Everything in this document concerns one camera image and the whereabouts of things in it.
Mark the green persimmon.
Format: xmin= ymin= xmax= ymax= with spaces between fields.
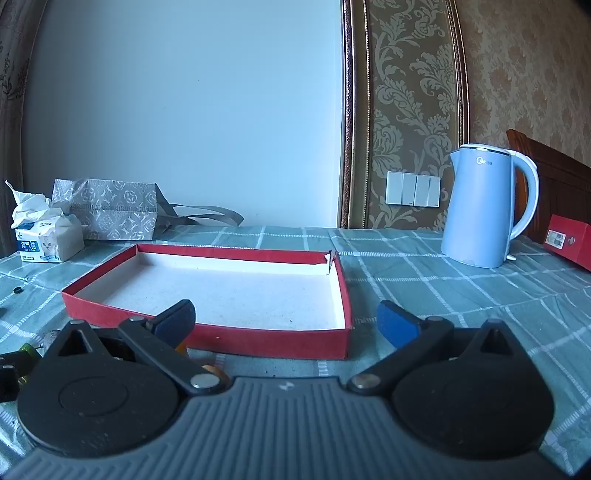
xmin=0 ymin=344 xmax=44 ymax=371

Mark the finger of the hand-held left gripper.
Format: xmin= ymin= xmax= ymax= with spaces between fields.
xmin=0 ymin=364 xmax=19 ymax=403

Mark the grey patterned gift bag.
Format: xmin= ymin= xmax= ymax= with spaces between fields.
xmin=52 ymin=178 xmax=245 ymax=241

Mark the red rectangular box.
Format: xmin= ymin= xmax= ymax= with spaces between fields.
xmin=543 ymin=214 xmax=591 ymax=273

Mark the brown patterned curtain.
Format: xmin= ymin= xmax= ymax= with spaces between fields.
xmin=0 ymin=0 xmax=51 ymax=259

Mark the brown wooden headboard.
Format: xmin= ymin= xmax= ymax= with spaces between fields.
xmin=506 ymin=128 xmax=591 ymax=245

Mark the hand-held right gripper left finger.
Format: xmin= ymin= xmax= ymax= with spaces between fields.
xmin=44 ymin=299 xmax=222 ymax=397

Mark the light blue electric kettle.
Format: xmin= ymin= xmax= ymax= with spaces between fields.
xmin=440 ymin=143 xmax=540 ymax=269

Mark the red shallow cardboard box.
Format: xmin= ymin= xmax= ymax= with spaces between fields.
xmin=61 ymin=244 xmax=354 ymax=361

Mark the white tissue pack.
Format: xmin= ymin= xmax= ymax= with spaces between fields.
xmin=4 ymin=180 xmax=86 ymax=265

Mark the white wall switch panel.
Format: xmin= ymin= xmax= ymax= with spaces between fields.
xmin=385 ymin=171 xmax=441 ymax=207

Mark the green checked tablecloth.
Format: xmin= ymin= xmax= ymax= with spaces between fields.
xmin=0 ymin=225 xmax=591 ymax=462

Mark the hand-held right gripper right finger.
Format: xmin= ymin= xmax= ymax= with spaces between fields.
xmin=348 ymin=300 xmax=537 ymax=394

